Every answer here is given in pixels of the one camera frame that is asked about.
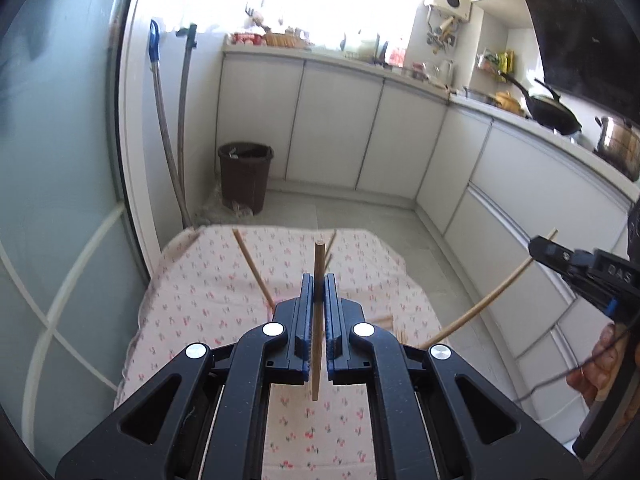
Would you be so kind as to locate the person's right hand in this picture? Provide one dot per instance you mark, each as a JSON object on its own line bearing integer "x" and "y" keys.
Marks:
{"x": 595, "y": 375}

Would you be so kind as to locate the thin brown chopstick in holder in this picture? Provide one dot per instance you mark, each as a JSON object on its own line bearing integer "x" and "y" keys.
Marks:
{"x": 330, "y": 245}

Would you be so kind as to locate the stainless steel pot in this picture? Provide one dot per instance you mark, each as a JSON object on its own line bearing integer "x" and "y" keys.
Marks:
{"x": 619, "y": 145}

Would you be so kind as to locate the dark brown trash bin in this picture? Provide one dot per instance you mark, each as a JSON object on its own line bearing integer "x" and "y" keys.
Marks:
{"x": 244, "y": 171}

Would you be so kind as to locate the cherry print tablecloth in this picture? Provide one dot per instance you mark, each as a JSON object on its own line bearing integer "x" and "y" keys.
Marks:
{"x": 203, "y": 291}

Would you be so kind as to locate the frosted glass sliding door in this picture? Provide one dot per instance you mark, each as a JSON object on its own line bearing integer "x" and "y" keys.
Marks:
{"x": 72, "y": 277}

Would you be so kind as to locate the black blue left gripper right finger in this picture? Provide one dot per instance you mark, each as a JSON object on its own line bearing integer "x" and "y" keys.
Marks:
{"x": 433, "y": 415}

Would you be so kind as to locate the blue handled mop pole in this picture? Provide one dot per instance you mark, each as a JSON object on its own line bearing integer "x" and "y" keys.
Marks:
{"x": 154, "y": 56}

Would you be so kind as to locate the black range hood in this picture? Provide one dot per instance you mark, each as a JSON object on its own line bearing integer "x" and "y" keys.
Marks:
{"x": 589, "y": 50}

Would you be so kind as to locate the white kitchen cabinets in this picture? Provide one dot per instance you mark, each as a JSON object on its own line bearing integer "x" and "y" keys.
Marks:
{"x": 457, "y": 187}

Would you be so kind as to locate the thick wooden chopstick in holder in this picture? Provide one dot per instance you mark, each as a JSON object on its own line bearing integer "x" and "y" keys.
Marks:
{"x": 254, "y": 271}

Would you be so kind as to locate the black frying pan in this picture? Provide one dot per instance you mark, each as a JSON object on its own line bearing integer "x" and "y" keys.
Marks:
{"x": 548, "y": 112}

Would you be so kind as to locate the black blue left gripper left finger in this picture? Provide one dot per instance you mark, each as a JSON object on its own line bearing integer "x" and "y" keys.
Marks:
{"x": 204, "y": 414}

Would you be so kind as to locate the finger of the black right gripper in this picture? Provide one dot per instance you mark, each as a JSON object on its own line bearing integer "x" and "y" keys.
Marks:
{"x": 608, "y": 282}

